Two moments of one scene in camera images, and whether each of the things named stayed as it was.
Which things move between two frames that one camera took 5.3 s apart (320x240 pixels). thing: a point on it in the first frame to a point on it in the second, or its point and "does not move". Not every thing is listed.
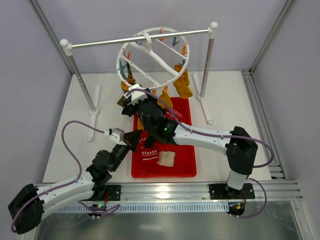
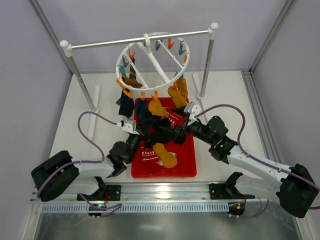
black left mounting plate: [114, 192] does not move
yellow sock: [182, 84] to [179, 92]
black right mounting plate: [224, 191] does not move
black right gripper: [135, 107] to [182, 127]
